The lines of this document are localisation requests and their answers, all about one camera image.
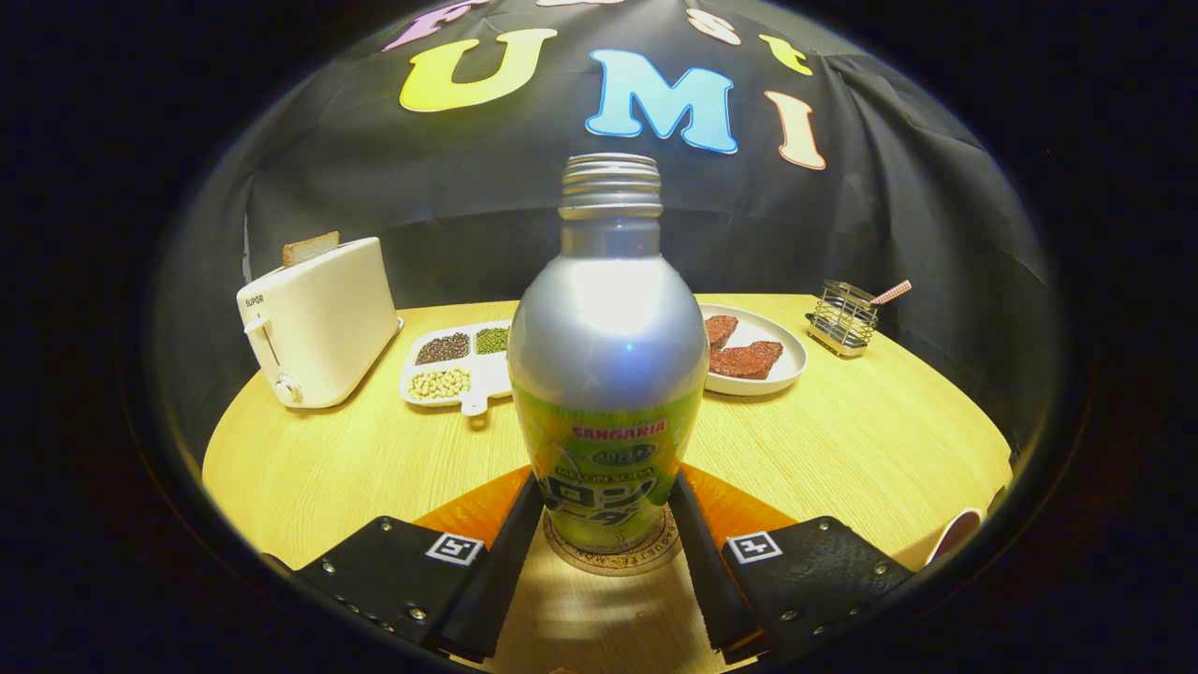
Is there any black backdrop cloth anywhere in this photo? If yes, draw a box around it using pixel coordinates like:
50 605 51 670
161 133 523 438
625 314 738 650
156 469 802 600
154 0 1054 450

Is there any cream cup with wooden handle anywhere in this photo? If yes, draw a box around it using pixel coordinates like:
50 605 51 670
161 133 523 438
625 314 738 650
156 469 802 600
894 507 986 572

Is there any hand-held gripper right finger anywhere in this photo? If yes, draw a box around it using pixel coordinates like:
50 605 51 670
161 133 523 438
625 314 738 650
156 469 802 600
666 468 913 664

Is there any round wooden table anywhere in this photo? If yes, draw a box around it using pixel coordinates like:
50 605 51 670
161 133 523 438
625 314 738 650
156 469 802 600
201 293 1015 674

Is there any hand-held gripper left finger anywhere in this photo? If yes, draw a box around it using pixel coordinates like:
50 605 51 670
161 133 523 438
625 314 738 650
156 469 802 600
295 468 546 664

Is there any wire utensil holder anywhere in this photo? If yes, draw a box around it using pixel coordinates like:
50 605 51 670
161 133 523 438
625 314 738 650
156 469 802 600
806 279 881 359

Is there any white round plate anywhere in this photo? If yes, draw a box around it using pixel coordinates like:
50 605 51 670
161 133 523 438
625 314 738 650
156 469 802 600
697 302 809 397

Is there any toast slice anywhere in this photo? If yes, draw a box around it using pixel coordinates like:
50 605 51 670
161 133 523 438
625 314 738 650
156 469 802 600
282 230 341 270

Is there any round cork coaster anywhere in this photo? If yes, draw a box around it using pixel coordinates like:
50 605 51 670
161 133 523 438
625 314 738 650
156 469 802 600
543 505 684 578

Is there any white toaster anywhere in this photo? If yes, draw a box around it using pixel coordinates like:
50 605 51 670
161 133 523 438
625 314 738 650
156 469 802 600
236 236 405 410

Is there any white divided tray of beans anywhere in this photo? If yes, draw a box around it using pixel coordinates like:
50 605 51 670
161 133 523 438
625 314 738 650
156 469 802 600
400 319 516 417

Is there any silver green juice bottle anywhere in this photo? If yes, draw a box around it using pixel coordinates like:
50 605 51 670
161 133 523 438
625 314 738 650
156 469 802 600
507 153 710 555

